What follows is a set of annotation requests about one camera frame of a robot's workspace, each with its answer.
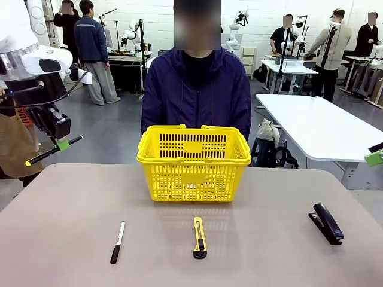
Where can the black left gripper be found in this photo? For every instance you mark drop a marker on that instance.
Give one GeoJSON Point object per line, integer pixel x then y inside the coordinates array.
{"type": "Point", "coordinates": [51, 119]}

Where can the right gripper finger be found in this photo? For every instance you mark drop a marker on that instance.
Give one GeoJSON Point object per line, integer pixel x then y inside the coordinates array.
{"type": "Point", "coordinates": [377, 147]}
{"type": "Point", "coordinates": [375, 159]}

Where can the black pen with yellow tip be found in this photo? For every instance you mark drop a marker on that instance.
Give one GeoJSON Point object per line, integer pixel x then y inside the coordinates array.
{"type": "Point", "coordinates": [45, 155]}

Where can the white marker with black cap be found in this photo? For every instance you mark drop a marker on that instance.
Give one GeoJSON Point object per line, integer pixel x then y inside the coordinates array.
{"type": "Point", "coordinates": [118, 241]}

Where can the person's left forearm purple sleeve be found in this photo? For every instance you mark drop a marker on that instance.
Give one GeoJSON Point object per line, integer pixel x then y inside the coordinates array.
{"type": "Point", "coordinates": [244, 125]}

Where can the small white robot arm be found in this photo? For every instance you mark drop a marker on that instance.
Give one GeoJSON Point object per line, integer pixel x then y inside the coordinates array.
{"type": "Point", "coordinates": [131, 30]}
{"type": "Point", "coordinates": [296, 34]}
{"type": "Point", "coordinates": [235, 30]}

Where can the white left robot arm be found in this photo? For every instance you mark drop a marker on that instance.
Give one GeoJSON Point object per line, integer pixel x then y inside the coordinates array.
{"type": "Point", "coordinates": [18, 36]}

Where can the person's right forearm purple sleeve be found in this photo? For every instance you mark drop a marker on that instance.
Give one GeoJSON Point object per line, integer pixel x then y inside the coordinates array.
{"type": "Point", "coordinates": [147, 122]}

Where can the person in beige coat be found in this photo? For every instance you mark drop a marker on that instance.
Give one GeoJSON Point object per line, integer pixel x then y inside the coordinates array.
{"type": "Point", "coordinates": [332, 51]}

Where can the table with colourful items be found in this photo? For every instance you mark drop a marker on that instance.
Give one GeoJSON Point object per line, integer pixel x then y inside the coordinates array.
{"type": "Point", "coordinates": [125, 58]}

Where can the person in navy jacket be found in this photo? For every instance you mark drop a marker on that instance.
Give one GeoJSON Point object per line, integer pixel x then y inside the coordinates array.
{"type": "Point", "coordinates": [89, 39]}

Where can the person in black clothes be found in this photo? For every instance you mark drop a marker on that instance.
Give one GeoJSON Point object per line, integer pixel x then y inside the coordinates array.
{"type": "Point", "coordinates": [369, 37]}

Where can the person in black holding phone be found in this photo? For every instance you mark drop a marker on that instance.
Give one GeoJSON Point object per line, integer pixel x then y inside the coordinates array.
{"type": "Point", "coordinates": [67, 27]}

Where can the yellow plastic shopping basket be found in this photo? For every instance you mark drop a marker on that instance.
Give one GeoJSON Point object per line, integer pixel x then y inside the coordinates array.
{"type": "Point", "coordinates": [191, 179]}

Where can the person in purple jacket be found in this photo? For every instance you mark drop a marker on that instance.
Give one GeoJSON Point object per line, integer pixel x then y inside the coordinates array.
{"type": "Point", "coordinates": [194, 89]}

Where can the person in black t-shirt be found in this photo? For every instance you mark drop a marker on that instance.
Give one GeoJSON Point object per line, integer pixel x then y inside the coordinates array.
{"type": "Point", "coordinates": [279, 37]}

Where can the mannequin with orange trousers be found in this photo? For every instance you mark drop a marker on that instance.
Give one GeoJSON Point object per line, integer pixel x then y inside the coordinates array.
{"type": "Point", "coordinates": [21, 116]}

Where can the mannequin with brown apron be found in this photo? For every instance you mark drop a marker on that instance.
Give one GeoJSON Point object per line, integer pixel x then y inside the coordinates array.
{"type": "Point", "coordinates": [12, 149]}

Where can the large white rounded table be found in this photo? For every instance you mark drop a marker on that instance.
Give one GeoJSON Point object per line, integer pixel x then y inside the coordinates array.
{"type": "Point", "coordinates": [323, 125]}

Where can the black stapler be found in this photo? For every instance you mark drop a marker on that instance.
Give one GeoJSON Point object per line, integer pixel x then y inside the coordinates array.
{"type": "Point", "coordinates": [326, 224]}

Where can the black backpack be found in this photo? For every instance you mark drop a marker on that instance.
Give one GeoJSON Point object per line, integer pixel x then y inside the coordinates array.
{"type": "Point", "coordinates": [285, 158]}

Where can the white table with metal legs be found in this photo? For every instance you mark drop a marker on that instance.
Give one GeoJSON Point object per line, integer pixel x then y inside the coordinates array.
{"type": "Point", "coordinates": [299, 70]}

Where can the beige cloth bag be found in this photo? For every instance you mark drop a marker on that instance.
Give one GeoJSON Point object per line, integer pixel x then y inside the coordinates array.
{"type": "Point", "coordinates": [267, 130]}

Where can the black stool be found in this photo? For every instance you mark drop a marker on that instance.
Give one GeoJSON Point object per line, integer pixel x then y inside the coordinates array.
{"type": "Point", "coordinates": [261, 152]}

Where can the white standing air conditioner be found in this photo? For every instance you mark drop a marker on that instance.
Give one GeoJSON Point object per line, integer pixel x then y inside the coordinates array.
{"type": "Point", "coordinates": [42, 18]}

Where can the black floor bag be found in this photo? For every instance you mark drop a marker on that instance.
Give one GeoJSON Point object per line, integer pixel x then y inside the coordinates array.
{"type": "Point", "coordinates": [259, 74]}

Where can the white drawer cabinet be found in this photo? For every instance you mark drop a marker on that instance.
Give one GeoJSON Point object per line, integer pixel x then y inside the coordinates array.
{"type": "Point", "coordinates": [248, 59]}

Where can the yellow black utility knife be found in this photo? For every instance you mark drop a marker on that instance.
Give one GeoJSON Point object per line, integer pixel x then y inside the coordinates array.
{"type": "Point", "coordinates": [199, 239]}

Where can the black camera tripod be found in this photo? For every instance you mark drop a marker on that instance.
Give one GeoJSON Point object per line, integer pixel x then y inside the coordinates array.
{"type": "Point", "coordinates": [142, 59]}
{"type": "Point", "coordinates": [324, 59]}
{"type": "Point", "coordinates": [282, 59]}

